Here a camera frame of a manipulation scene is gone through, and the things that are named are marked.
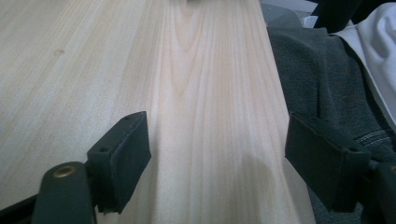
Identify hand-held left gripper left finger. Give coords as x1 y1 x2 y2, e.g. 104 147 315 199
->
86 110 153 215

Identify dark grey pants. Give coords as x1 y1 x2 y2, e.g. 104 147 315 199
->
266 26 396 224

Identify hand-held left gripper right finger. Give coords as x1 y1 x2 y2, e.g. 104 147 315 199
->
284 111 374 214

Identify white shirt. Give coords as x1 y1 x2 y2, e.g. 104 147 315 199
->
333 2 396 133

